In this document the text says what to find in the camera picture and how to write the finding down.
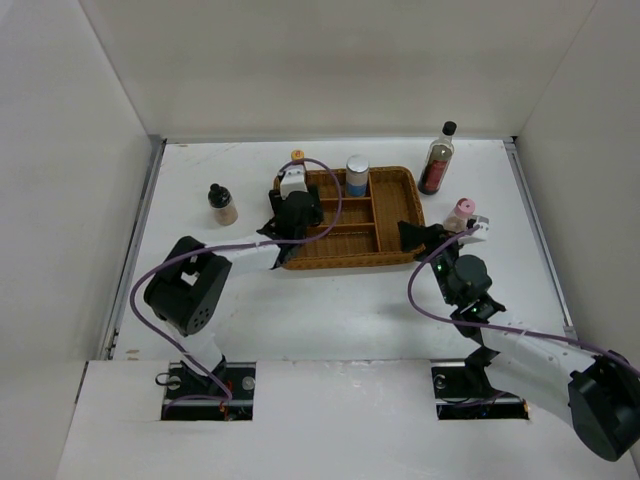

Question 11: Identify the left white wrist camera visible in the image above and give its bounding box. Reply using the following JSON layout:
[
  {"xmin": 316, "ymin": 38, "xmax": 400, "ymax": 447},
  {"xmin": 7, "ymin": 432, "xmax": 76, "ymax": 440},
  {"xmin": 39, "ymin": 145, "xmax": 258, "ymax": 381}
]
[{"xmin": 278, "ymin": 165, "xmax": 308, "ymax": 200}]

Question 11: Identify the aluminium table rail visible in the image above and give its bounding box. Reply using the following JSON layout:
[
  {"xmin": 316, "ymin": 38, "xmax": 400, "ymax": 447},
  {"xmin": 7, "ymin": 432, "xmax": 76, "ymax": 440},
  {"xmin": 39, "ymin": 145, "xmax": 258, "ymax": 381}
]
[
  {"xmin": 96, "ymin": 135, "xmax": 167, "ymax": 360},
  {"xmin": 503, "ymin": 137, "xmax": 577, "ymax": 339}
]

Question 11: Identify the right aluminium table rail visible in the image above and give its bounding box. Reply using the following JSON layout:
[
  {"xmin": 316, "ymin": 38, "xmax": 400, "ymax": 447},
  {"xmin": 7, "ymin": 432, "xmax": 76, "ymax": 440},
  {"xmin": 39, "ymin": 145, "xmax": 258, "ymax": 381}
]
[{"xmin": 503, "ymin": 137, "xmax": 577, "ymax": 339}]

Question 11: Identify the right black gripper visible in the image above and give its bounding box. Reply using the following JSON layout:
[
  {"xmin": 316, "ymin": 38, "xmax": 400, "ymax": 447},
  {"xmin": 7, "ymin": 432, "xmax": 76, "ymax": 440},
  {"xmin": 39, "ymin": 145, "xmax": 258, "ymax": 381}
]
[{"xmin": 398, "ymin": 220, "xmax": 469, "ymax": 305}]

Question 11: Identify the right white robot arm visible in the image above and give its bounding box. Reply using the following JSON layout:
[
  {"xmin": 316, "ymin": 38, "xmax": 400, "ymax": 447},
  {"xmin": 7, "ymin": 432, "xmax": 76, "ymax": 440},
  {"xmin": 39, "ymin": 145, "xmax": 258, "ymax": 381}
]
[{"xmin": 398, "ymin": 220, "xmax": 639, "ymax": 462}]

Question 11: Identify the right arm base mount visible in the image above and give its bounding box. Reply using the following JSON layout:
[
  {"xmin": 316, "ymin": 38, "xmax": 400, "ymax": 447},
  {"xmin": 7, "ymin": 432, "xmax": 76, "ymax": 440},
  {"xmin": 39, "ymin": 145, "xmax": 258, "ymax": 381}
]
[{"xmin": 431, "ymin": 347, "xmax": 529, "ymax": 421}]

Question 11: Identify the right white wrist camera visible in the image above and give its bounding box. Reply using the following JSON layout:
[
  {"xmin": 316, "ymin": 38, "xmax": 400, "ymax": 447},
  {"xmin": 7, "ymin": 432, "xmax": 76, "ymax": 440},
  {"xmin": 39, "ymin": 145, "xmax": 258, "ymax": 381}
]
[{"xmin": 459, "ymin": 215, "xmax": 489, "ymax": 245}]

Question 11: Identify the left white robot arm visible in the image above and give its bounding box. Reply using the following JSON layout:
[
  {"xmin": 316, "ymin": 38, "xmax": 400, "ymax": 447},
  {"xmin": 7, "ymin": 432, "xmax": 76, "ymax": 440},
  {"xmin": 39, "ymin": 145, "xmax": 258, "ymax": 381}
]
[{"xmin": 141, "ymin": 186, "xmax": 324, "ymax": 399}]

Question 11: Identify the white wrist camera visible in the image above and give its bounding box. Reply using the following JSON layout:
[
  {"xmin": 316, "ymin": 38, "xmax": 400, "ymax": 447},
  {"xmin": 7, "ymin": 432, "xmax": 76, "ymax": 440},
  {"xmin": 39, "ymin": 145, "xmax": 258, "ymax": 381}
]
[
  {"xmin": 459, "ymin": 215, "xmax": 489, "ymax": 245},
  {"xmin": 278, "ymin": 165, "xmax": 308, "ymax": 200}
]

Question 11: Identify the yellow cap sauce bottle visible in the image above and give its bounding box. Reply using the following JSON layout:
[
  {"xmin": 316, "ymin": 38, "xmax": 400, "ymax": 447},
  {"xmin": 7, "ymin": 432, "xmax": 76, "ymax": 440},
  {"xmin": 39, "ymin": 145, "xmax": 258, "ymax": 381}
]
[{"xmin": 290, "ymin": 149, "xmax": 305, "ymax": 163}]

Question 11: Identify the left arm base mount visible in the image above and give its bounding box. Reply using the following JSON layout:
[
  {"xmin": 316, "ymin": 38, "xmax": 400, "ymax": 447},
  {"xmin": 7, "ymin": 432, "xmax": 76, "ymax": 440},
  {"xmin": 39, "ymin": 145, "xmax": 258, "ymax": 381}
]
[{"xmin": 155, "ymin": 360, "xmax": 257, "ymax": 422}]

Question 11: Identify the wicker divided tray basket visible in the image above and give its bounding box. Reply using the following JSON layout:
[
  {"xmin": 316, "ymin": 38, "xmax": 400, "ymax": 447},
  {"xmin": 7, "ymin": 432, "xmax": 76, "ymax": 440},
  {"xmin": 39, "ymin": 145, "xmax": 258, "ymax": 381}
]
[{"xmin": 285, "ymin": 166, "xmax": 425, "ymax": 270}]

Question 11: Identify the tall dark vinegar bottle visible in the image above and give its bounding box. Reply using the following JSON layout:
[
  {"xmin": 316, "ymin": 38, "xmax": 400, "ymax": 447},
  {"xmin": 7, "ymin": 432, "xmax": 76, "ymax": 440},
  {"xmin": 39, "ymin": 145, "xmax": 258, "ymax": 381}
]
[{"xmin": 417, "ymin": 121, "xmax": 457, "ymax": 195}]

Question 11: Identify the left aluminium table rail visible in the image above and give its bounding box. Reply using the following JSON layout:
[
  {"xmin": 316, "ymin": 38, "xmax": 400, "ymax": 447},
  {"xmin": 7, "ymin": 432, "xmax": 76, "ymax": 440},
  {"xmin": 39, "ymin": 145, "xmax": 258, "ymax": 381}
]
[{"xmin": 96, "ymin": 135, "xmax": 167, "ymax": 360}]

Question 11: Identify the pink cap small bottle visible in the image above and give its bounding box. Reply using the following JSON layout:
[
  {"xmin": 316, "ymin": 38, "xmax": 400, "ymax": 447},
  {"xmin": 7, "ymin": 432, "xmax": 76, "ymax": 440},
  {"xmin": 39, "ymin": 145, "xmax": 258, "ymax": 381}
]
[{"xmin": 443, "ymin": 198, "xmax": 476, "ymax": 233}]

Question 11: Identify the black cap pepper shaker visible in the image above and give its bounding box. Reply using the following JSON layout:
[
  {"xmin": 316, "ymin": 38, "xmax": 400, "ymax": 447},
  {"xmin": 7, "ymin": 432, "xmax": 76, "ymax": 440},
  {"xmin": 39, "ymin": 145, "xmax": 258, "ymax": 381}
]
[{"xmin": 207, "ymin": 183, "xmax": 238, "ymax": 226}]

